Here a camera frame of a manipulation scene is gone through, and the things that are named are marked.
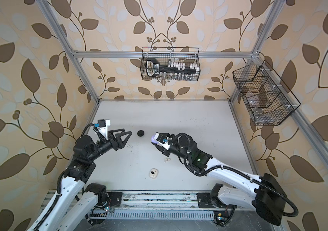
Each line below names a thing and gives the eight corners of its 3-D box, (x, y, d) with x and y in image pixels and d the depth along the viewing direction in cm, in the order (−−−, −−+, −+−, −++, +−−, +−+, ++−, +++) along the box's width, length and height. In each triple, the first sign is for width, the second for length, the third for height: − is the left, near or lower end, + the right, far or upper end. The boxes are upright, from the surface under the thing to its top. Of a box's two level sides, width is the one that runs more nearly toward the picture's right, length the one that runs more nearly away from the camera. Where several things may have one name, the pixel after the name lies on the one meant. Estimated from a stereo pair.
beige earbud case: (149, 178, 83) (148, 177, 82) (149, 169, 87) (149, 168, 85) (158, 178, 83) (157, 177, 82) (158, 169, 87) (158, 168, 85)
